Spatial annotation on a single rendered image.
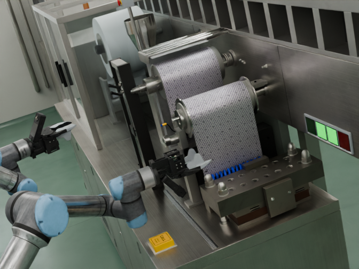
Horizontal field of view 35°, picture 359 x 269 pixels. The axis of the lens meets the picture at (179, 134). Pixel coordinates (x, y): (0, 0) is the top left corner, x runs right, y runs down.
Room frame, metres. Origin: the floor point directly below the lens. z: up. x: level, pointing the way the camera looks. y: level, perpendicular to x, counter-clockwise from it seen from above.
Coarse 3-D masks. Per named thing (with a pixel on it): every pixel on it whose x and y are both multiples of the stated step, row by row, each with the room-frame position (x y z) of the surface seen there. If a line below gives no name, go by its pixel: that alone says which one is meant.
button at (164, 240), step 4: (156, 236) 1.73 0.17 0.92; (160, 236) 1.72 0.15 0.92; (164, 236) 1.71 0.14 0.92; (168, 236) 1.71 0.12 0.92; (152, 240) 1.71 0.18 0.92; (156, 240) 1.70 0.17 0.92; (160, 240) 1.70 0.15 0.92; (164, 240) 1.69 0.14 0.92; (168, 240) 1.68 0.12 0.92; (172, 240) 1.68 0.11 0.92; (152, 244) 1.68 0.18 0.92; (156, 244) 1.68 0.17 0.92; (160, 244) 1.67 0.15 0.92; (164, 244) 1.67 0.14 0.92; (168, 244) 1.68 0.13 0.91; (172, 244) 1.68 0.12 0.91; (156, 248) 1.66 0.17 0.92; (160, 248) 1.67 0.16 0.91; (164, 248) 1.67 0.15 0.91
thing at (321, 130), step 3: (318, 123) 1.66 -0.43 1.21; (318, 126) 1.66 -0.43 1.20; (321, 126) 1.65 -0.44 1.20; (324, 126) 1.63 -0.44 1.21; (318, 129) 1.67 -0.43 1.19; (321, 129) 1.65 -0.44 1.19; (324, 129) 1.63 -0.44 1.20; (318, 132) 1.67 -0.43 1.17; (321, 132) 1.65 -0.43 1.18; (324, 132) 1.64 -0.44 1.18; (318, 135) 1.67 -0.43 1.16; (321, 135) 1.66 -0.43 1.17; (324, 135) 1.64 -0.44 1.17; (324, 138) 1.64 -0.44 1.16
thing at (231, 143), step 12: (240, 120) 1.90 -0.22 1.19; (252, 120) 1.92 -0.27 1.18; (204, 132) 1.87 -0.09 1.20; (216, 132) 1.88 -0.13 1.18; (228, 132) 1.89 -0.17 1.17; (240, 132) 1.90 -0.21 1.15; (252, 132) 1.91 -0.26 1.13; (204, 144) 1.87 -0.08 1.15; (216, 144) 1.88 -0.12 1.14; (228, 144) 1.89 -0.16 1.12; (240, 144) 1.90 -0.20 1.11; (252, 144) 1.91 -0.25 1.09; (204, 156) 1.86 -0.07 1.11; (216, 156) 1.87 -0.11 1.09; (228, 156) 1.89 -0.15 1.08; (240, 156) 1.90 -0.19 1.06; (252, 156) 1.91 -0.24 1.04; (204, 168) 1.86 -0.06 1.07; (216, 168) 1.87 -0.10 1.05
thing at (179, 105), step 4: (248, 88) 1.94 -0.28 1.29; (252, 92) 1.93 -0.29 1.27; (252, 96) 1.93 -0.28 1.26; (252, 100) 1.93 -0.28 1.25; (180, 104) 1.91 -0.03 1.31; (252, 104) 1.93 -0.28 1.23; (176, 108) 1.97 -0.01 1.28; (184, 112) 1.88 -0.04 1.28; (188, 120) 1.86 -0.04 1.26; (188, 124) 1.87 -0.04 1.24; (188, 128) 1.88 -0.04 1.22; (188, 132) 1.89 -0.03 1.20
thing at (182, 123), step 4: (180, 108) 1.92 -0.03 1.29; (176, 112) 1.91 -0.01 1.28; (180, 112) 1.90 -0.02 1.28; (176, 116) 1.93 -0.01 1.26; (180, 116) 1.88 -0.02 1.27; (184, 116) 1.88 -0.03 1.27; (180, 120) 1.89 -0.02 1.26; (184, 120) 1.88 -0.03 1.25; (180, 124) 1.90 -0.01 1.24; (184, 124) 1.88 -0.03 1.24; (180, 128) 1.92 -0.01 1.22; (184, 128) 1.89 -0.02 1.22
